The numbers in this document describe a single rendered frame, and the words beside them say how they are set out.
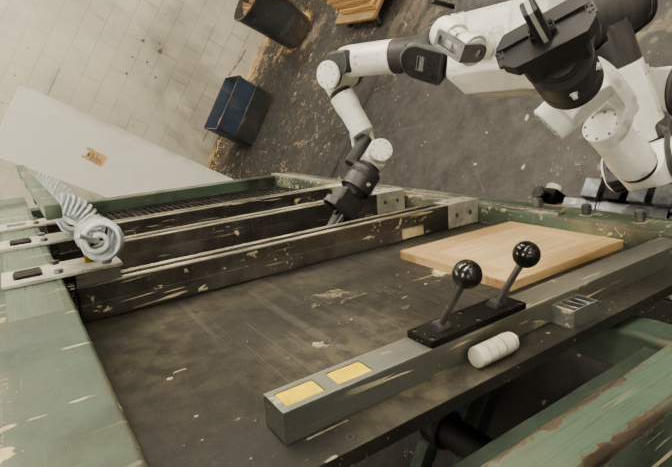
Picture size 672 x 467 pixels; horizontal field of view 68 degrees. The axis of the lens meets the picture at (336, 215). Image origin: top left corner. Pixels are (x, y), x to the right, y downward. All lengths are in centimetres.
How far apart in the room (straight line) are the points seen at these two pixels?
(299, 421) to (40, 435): 25
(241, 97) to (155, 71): 122
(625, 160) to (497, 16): 41
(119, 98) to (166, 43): 80
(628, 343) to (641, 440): 43
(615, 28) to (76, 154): 418
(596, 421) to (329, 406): 27
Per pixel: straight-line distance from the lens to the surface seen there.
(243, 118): 532
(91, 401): 56
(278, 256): 115
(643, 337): 98
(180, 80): 621
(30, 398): 60
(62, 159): 467
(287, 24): 547
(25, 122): 464
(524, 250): 73
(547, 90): 77
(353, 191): 138
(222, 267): 110
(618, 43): 104
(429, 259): 114
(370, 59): 139
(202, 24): 632
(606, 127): 94
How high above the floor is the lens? 206
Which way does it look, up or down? 34 degrees down
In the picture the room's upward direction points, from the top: 65 degrees counter-clockwise
